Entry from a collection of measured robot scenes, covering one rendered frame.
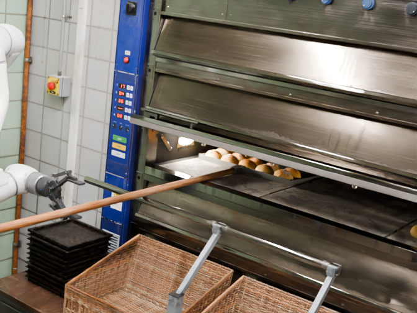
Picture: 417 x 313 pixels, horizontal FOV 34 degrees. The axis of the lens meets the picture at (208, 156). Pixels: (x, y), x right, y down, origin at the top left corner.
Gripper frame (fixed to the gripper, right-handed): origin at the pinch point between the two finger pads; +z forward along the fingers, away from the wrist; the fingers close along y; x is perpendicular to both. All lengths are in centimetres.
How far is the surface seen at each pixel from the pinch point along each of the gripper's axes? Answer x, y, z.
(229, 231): -27, 2, 52
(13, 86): -56, -21, -114
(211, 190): -64, 2, 16
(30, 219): 30.5, -1.3, 9.3
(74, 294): -14, 48, -12
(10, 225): 39.0, -0.9, 9.5
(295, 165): -50, -24, 63
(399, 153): -64, -35, 96
